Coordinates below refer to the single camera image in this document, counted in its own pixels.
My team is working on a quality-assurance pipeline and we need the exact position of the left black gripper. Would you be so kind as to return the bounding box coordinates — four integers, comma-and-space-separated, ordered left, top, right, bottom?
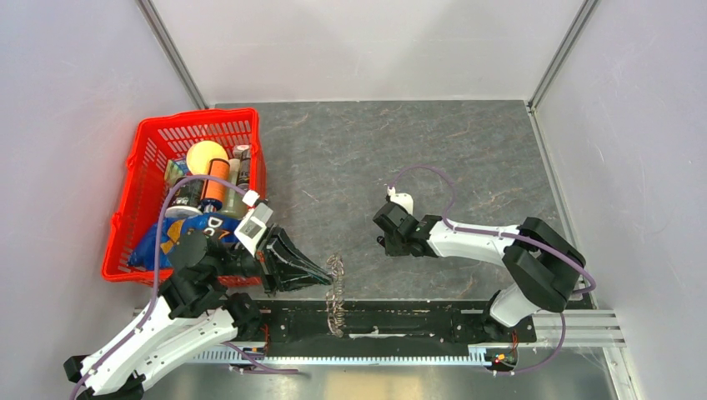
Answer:
212, 221, 335, 296

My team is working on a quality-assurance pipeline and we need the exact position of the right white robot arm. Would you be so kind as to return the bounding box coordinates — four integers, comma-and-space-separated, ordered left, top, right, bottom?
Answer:
373, 201, 586, 341

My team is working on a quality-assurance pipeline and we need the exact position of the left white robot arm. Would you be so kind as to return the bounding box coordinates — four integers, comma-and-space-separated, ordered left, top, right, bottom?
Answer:
64, 226, 333, 399

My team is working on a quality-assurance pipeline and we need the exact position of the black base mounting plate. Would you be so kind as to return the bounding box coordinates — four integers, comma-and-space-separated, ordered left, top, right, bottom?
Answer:
208, 291, 538, 358

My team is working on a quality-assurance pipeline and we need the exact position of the clear green bottle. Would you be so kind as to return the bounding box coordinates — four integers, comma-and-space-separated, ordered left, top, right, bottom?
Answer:
220, 144, 253, 221

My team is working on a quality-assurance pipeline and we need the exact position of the orange cylinder bottle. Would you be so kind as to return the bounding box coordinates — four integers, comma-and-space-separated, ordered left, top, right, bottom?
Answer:
201, 158, 230, 213

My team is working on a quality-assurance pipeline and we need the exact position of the black can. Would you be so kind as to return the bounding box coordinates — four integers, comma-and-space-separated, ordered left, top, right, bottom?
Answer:
165, 179, 205, 219

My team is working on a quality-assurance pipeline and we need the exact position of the yellow ball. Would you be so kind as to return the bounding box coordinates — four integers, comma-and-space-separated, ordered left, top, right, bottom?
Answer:
186, 140, 230, 179

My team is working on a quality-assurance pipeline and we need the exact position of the blue Doritos chip bag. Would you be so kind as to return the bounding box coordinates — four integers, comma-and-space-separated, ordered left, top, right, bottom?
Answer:
127, 212, 241, 271

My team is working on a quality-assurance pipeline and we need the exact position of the colourful small box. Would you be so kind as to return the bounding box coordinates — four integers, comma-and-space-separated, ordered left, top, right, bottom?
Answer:
164, 157, 190, 184

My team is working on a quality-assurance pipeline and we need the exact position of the red plastic basket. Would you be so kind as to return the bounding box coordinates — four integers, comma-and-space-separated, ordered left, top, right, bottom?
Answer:
101, 107, 267, 287

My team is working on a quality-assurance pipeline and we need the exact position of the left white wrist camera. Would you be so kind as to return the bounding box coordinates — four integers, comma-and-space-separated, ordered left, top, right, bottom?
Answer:
234, 190, 273, 256

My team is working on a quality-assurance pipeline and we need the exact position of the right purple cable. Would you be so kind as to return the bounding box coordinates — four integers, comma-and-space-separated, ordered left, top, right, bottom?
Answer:
386, 165, 598, 297

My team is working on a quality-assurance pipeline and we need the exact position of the purple cable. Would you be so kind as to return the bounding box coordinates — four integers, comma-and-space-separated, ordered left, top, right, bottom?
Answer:
68, 174, 255, 400
386, 165, 598, 297

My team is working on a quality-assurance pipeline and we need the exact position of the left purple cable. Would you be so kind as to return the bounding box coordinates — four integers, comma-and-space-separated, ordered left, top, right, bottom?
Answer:
68, 174, 255, 400

